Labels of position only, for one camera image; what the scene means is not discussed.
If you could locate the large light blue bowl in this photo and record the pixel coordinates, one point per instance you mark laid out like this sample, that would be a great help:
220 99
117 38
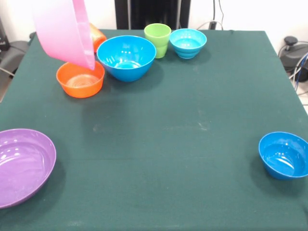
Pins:
126 62

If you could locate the orange plastic bowl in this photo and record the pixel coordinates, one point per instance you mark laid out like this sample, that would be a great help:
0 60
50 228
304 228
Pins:
80 90

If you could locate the orange plastic cup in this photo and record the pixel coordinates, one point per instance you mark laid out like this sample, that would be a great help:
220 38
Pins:
98 37

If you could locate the large pink plastic bowl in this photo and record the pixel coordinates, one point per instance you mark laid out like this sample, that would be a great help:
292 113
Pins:
62 33

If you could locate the large purple plastic bowl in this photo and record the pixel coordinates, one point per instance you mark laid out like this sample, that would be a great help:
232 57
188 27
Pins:
21 168

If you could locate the dark green tablecloth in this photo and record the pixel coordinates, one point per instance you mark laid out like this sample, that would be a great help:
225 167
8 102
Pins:
180 132

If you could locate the green plastic cup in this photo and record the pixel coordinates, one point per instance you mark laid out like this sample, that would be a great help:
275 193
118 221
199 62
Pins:
157 38

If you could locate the small cyan ribbed bowl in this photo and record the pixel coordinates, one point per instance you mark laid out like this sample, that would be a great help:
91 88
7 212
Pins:
187 44

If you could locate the small dark blue bowl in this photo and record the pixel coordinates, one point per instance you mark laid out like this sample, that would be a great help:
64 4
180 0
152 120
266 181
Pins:
284 156

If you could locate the grey office chair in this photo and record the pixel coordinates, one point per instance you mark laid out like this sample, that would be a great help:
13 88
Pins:
14 53

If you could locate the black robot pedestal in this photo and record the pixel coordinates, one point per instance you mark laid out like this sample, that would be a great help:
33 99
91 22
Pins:
149 12

